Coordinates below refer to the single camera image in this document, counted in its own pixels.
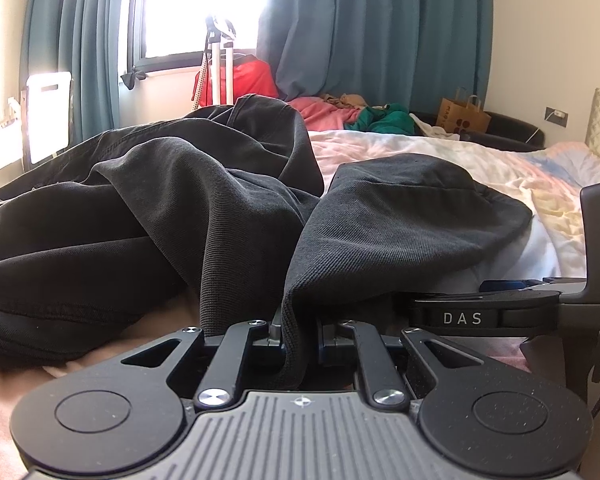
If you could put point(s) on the white stand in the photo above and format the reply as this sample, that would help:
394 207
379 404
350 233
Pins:
227 55

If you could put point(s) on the wall outlet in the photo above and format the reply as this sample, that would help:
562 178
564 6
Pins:
556 115

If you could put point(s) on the white chair back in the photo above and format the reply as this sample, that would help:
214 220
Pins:
47 115

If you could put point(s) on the pink cloth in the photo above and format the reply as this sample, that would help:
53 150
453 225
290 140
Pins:
320 112

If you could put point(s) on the window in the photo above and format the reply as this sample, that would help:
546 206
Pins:
190 5

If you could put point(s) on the green cloth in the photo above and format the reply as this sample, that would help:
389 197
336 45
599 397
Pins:
387 121

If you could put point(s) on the black pants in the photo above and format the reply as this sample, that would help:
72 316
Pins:
180 210

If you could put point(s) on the brown paper bag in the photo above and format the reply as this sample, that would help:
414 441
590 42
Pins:
462 120

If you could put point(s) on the beige cloth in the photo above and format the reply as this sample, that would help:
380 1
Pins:
345 101

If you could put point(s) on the red bag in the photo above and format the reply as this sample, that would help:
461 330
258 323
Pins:
250 80

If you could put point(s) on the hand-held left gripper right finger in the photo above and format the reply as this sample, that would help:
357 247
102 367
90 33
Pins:
330 346

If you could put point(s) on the black armchair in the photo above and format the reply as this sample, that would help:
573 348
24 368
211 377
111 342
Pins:
510 130

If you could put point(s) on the white cloth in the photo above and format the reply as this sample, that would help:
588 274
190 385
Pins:
430 127

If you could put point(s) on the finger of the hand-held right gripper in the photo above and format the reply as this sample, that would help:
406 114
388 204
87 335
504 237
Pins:
480 317
505 286

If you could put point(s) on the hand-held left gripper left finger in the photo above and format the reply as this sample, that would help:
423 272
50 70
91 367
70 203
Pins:
274 344

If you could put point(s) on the teal curtain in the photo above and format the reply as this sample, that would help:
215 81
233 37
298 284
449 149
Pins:
95 45
380 30

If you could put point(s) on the pastel bed blanket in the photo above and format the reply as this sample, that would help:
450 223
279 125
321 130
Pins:
480 165

